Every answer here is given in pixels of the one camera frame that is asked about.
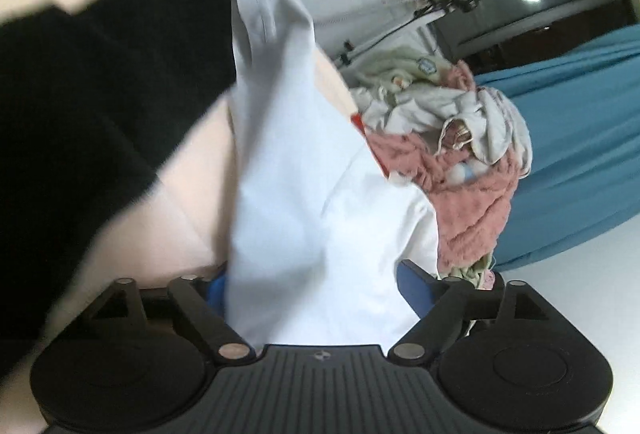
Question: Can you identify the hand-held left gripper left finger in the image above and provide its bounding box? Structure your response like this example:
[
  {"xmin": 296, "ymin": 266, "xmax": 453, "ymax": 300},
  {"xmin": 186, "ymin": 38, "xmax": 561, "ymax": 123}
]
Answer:
[{"xmin": 82, "ymin": 274, "xmax": 253, "ymax": 365}]

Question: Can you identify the pale green garment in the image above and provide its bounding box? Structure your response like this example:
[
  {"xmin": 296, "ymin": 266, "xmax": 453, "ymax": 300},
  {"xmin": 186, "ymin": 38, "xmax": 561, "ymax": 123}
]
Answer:
[{"xmin": 350, "ymin": 45, "xmax": 443, "ymax": 90}]

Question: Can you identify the grey white garment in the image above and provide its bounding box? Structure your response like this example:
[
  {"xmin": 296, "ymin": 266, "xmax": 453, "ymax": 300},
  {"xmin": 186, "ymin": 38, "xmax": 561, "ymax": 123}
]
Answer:
[{"xmin": 350, "ymin": 83, "xmax": 532, "ymax": 179}]

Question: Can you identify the blue cloth cover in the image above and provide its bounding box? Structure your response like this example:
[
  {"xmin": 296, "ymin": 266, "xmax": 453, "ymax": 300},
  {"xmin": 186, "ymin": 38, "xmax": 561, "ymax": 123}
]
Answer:
[{"xmin": 472, "ymin": 25, "xmax": 640, "ymax": 271}]

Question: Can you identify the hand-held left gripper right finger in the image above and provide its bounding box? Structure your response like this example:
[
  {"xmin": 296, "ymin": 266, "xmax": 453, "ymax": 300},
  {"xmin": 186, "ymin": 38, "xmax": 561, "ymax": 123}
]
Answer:
[{"xmin": 387, "ymin": 259, "xmax": 555, "ymax": 367}]

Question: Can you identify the white shirt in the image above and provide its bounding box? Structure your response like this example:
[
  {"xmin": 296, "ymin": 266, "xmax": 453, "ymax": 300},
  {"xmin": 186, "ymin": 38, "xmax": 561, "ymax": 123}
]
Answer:
[{"xmin": 224, "ymin": 0, "xmax": 442, "ymax": 349}]

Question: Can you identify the pile of mixed clothes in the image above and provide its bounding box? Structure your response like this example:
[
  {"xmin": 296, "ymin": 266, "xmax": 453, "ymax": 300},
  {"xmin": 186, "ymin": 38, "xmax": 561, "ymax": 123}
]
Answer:
[{"xmin": 364, "ymin": 64, "xmax": 521, "ymax": 276}]

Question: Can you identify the white and blue small garment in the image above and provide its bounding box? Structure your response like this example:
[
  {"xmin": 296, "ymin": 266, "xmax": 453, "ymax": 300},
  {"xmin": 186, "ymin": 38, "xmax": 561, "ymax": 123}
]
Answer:
[{"xmin": 446, "ymin": 160, "xmax": 487, "ymax": 187}]

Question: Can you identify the black and cream garment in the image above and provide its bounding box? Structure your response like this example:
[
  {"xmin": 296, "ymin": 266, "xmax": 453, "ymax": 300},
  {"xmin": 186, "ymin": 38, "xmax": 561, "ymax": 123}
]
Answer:
[{"xmin": 0, "ymin": 0, "xmax": 362, "ymax": 434}]

